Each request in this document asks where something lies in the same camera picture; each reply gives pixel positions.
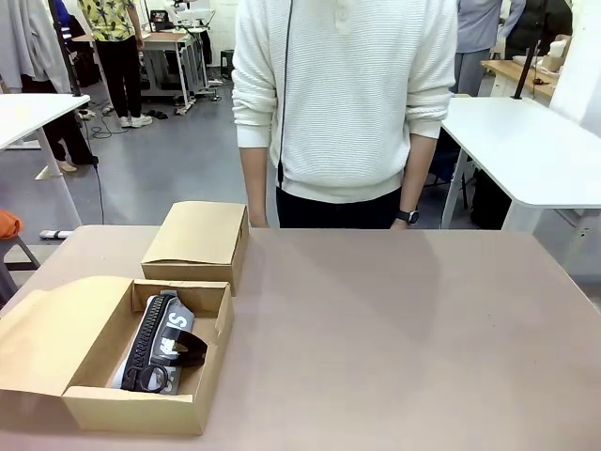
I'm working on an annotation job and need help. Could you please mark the bystander in grey coat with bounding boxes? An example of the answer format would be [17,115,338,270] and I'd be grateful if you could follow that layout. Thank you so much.
[0,0,100,173]

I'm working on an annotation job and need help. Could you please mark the white table with rounded corner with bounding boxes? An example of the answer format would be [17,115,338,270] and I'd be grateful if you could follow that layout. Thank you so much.
[439,96,601,283]

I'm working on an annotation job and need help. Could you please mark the orange cloth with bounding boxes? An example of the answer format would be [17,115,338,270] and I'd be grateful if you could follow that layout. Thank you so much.
[0,209,23,241]

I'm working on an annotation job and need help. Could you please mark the bystander in yellow patterned shirt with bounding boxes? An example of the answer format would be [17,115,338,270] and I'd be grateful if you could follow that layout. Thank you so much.
[77,0,154,129]

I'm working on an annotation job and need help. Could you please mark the bystander in black jacket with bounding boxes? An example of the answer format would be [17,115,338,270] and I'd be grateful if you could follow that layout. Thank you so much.
[505,0,575,60]

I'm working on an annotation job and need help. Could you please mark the white board panel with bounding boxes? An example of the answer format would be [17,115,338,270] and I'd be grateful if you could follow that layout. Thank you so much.
[548,0,601,129]

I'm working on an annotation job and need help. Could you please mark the closed cardboard box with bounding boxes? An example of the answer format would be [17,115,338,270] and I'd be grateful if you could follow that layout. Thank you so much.
[140,200,251,297]

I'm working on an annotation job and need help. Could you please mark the person's white knit sweater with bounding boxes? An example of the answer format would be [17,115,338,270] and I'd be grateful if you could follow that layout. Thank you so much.
[231,0,459,205]

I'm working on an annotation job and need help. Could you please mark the person's left forearm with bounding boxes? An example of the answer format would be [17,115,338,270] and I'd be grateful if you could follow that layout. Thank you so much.
[397,132,436,213]

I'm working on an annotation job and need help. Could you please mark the white table with slanted leg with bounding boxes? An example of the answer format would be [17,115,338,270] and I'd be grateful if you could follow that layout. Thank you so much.
[0,93,91,236]

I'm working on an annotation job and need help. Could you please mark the person's black trousers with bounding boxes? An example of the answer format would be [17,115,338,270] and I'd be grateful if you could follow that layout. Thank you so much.
[275,185,405,230]

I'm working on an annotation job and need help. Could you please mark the grey pouch with black zipper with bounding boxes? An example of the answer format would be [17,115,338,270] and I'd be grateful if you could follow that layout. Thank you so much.
[108,289,197,395]

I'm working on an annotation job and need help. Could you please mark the person's right forearm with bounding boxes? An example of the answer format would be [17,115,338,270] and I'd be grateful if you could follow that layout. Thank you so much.
[239,145,270,220]

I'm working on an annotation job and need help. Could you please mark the wooden top workbench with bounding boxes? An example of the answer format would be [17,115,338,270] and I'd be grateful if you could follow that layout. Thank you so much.
[481,58,558,100]

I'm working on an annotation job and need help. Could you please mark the bystander in grey shirt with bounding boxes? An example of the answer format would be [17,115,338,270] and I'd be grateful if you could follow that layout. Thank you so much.
[453,0,527,99]

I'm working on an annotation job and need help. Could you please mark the grey frame table, brown top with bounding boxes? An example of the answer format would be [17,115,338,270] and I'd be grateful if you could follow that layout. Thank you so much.
[72,30,210,112]

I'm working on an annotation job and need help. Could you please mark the thin black cable on sweater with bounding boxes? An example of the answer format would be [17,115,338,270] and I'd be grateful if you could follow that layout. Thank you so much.
[276,0,295,187]

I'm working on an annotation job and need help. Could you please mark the black stand pole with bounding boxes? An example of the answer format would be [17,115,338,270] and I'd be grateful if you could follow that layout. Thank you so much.
[49,0,85,99]
[511,39,541,101]

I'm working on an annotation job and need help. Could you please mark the open cardboard box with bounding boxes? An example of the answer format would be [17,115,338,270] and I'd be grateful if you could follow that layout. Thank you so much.
[0,275,235,437]

